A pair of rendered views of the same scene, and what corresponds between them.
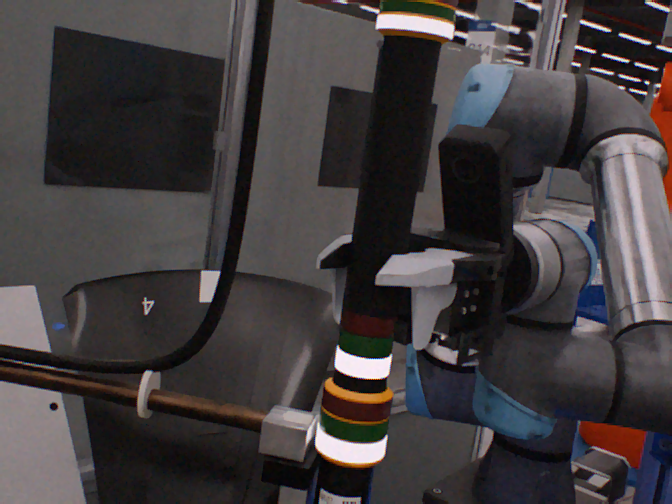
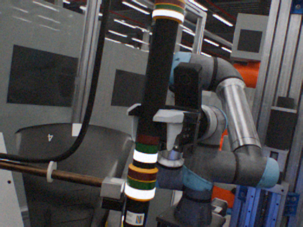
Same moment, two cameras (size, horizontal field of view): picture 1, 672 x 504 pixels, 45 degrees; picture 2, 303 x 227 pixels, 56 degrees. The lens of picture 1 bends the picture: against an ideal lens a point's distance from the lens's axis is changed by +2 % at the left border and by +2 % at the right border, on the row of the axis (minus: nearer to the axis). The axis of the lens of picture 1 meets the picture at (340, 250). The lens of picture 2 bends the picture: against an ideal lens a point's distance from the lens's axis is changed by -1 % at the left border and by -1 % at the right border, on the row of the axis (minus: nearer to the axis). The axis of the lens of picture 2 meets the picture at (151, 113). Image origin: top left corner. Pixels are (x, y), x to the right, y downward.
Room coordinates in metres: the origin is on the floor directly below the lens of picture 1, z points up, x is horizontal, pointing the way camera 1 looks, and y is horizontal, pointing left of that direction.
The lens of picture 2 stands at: (0.06, 0.02, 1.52)
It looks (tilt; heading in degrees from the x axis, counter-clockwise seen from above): 5 degrees down; 354
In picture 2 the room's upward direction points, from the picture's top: 9 degrees clockwise
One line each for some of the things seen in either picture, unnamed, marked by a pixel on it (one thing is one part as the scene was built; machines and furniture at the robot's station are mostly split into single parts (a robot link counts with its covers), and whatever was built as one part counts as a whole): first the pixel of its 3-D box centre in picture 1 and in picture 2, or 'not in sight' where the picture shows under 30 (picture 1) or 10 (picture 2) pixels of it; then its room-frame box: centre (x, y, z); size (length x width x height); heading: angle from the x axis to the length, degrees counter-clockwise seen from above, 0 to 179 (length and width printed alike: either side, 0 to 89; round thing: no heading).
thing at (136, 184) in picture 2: (354, 418); (141, 180); (0.47, -0.02, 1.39); 0.04 x 0.04 x 0.01
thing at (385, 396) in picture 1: (354, 418); (141, 180); (0.47, -0.02, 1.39); 0.04 x 0.04 x 0.05
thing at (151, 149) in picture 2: (366, 339); (147, 146); (0.47, -0.02, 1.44); 0.03 x 0.03 x 0.01
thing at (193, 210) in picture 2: (527, 466); (194, 205); (1.15, -0.33, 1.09); 0.15 x 0.15 x 0.10
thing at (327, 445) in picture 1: (351, 438); (139, 189); (0.47, -0.02, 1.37); 0.04 x 0.04 x 0.01
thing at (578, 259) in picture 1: (539, 265); (206, 123); (0.71, -0.18, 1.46); 0.11 x 0.08 x 0.09; 146
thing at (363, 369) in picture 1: (363, 359); (145, 155); (0.47, -0.02, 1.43); 0.03 x 0.03 x 0.01
